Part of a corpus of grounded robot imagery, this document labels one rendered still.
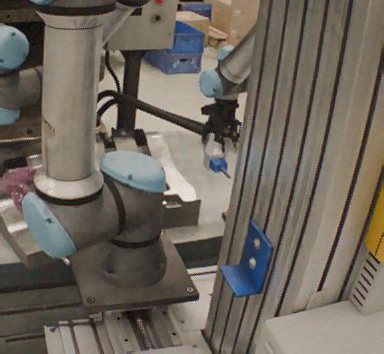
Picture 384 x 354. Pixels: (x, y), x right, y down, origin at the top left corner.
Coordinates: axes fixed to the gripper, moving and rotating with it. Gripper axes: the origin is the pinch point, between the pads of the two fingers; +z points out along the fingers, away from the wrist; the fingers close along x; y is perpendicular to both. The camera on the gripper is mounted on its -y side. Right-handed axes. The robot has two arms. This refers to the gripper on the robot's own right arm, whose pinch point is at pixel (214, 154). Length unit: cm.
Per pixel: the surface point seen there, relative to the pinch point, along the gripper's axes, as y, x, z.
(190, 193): 10.7, -12.1, 6.0
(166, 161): -8.7, -12.0, 5.7
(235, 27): -386, 220, 56
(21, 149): -23, -58, 4
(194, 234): 18.7, -13.2, 15.0
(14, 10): -67, -57, -34
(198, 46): -337, 153, 65
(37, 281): 16, -61, 27
